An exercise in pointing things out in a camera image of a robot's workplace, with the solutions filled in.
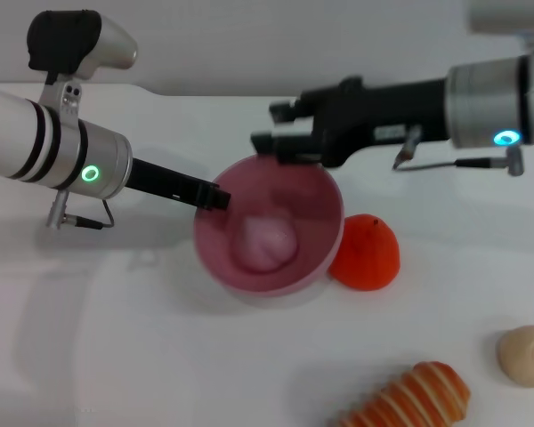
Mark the orange red toy fruit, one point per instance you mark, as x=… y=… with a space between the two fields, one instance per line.
x=374 y=258

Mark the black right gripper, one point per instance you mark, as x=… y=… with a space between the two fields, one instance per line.
x=374 y=115

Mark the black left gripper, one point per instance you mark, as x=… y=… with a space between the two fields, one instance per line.
x=169 y=182

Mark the pink toy peach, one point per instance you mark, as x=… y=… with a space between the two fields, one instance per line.
x=267 y=244

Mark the beige toy bun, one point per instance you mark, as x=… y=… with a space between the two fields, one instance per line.
x=523 y=360

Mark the orange striped toy bread loaf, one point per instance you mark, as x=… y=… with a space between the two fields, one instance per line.
x=409 y=400

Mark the pink plastic bowl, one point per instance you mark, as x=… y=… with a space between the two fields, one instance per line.
x=320 y=213

